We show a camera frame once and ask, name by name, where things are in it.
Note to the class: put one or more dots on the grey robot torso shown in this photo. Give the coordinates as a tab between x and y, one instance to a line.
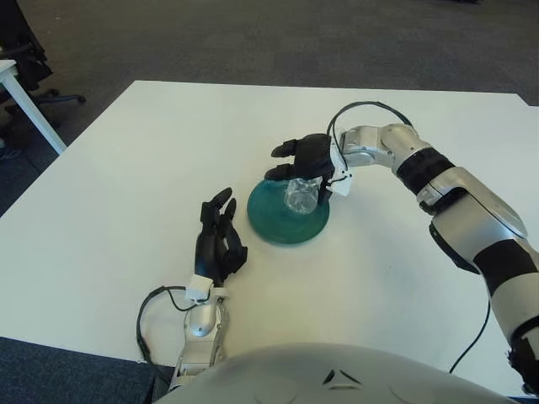
328	379

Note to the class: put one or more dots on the black office chair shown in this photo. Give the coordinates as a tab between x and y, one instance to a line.
25	42

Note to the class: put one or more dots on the white side table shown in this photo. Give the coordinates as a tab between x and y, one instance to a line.
25	101

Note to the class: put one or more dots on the green round plate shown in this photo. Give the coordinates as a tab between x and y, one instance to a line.
269	219

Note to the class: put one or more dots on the clear bottle with blue cap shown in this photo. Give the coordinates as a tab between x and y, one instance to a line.
301	198

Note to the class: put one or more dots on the white right wrist connector box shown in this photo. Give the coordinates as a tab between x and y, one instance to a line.
343	181

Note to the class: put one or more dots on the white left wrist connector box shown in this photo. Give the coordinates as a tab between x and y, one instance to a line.
199	288

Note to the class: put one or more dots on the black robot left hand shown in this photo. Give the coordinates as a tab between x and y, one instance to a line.
210	252

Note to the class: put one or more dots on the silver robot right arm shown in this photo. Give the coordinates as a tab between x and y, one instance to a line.
463	198

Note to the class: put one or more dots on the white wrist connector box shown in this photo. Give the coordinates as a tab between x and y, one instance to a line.
343	181
199	288

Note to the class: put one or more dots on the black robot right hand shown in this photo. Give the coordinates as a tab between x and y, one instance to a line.
313	157

